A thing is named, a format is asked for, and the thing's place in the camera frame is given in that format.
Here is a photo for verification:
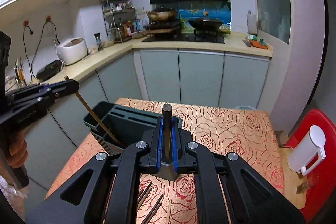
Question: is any white fuzzy sleeve forearm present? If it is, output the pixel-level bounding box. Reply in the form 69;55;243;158
0;176;27;219

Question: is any person left hand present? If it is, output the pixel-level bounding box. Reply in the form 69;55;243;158
6;131;28;168

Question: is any brown clay pot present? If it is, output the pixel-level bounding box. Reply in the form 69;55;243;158
147;6;177;22

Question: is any white electric kettle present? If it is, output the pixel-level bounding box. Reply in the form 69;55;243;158
288;125;326;176

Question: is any black glass cooktop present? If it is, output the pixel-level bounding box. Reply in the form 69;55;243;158
143;30;225;44

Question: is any glass jar with utensils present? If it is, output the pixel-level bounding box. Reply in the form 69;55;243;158
14;57;27;87

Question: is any pepper grinder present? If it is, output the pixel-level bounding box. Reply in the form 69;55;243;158
94;32;103;51

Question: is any light bamboo chopstick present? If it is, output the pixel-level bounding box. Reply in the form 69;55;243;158
165;200;172;224

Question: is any white rice cooker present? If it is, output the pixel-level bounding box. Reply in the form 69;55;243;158
56;37;88;65

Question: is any dark wooden chopstick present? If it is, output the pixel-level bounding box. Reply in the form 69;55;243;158
162;103;172;164

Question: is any dark green utensil holder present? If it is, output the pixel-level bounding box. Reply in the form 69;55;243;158
83;101;185;181

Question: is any orange cloth on counter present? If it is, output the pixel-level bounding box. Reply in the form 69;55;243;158
249;40;268;50

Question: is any dark brown chopstick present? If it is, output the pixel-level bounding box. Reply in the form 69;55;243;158
141;194;164;224

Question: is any red plastic chair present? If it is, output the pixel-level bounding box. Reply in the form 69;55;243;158
285;109;335;223

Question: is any black wok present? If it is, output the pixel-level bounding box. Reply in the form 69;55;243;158
188;18;223;32

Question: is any metal spice rack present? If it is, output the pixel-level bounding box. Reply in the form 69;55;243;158
100;0;137;43

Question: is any black electric griddle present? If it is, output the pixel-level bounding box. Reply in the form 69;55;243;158
36;60;62;82

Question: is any white plastic jug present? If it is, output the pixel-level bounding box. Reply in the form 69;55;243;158
247;10;257;35

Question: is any black power cable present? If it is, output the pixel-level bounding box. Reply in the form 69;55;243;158
22;20;34;77
31;16;62;77

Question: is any tan wooden chopstick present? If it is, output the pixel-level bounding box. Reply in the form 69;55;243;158
75;92;120;144

